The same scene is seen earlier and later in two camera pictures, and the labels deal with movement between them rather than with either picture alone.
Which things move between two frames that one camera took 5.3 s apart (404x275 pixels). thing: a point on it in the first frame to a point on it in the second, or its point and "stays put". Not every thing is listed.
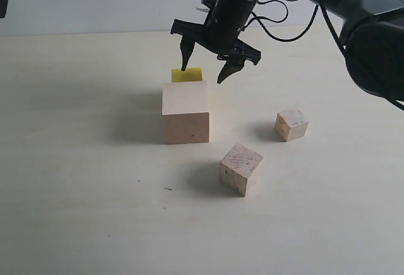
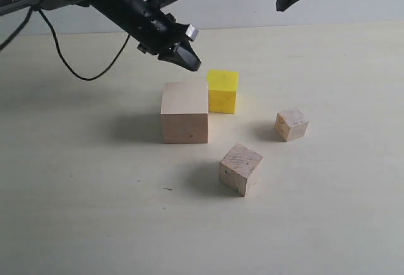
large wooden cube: x=185 y=112 stays put
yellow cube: x=189 y=74 to x=222 y=91
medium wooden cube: x=239 y=169 stays put
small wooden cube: x=290 y=124 stays put
